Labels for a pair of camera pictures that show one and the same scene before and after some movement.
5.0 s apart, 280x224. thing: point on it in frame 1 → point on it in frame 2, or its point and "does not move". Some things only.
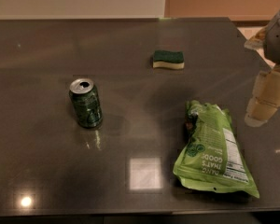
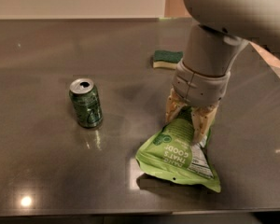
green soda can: x=86 y=103 does not move
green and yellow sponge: x=168 y=59 does not move
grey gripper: x=278 y=44 → x=198 y=89
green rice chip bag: x=212 y=158 → x=174 y=156
